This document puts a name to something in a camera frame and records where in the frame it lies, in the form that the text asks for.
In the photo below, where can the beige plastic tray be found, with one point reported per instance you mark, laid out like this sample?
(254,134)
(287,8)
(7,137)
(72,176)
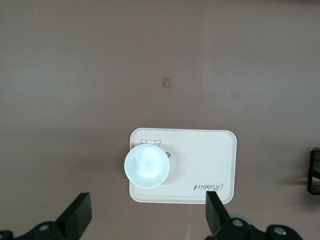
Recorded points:
(200,162)

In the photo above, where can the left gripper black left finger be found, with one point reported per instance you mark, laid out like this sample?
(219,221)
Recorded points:
(75,215)

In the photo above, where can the small brown tape square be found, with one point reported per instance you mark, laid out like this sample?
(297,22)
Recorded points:
(167,83)

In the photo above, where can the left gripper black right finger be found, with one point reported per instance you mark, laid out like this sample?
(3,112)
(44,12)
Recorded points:
(215,215)

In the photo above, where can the white bowl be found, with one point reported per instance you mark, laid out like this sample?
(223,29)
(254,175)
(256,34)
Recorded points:
(147,166)

